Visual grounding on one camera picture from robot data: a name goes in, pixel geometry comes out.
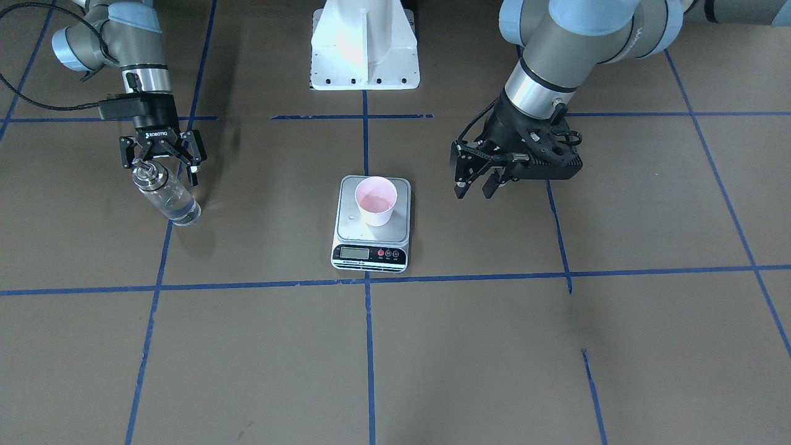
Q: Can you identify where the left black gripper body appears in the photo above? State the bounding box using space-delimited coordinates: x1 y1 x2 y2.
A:
479 91 566 171

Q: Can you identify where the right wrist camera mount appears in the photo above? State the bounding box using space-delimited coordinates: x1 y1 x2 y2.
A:
98 93 149 121

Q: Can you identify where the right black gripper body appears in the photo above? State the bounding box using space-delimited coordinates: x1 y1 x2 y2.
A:
133 94 185 160

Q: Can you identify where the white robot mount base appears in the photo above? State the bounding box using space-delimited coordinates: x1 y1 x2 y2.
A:
309 1 421 91

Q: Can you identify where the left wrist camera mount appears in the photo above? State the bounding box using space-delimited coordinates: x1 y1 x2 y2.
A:
507 102 583 180

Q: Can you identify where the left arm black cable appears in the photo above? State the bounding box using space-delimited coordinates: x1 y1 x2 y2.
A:
459 102 498 146

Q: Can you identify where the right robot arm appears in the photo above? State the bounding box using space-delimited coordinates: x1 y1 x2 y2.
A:
51 1 207 186

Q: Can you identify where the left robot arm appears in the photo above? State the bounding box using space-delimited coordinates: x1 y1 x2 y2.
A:
451 1 789 199

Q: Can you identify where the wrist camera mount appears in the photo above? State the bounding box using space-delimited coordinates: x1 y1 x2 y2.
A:
98 93 149 121
507 102 583 180

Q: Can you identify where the digital kitchen scale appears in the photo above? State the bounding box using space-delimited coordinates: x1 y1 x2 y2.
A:
331 175 412 273

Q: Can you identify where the clear glass sauce bottle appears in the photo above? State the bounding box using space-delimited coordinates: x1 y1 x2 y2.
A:
131 158 201 226

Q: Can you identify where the pink cup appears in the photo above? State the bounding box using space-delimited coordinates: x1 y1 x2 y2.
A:
354 176 398 226

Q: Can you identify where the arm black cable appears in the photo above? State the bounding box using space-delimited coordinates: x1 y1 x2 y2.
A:
459 102 498 146
0 2 109 112

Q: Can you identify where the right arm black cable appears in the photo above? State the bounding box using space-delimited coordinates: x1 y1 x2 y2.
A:
0 2 109 112

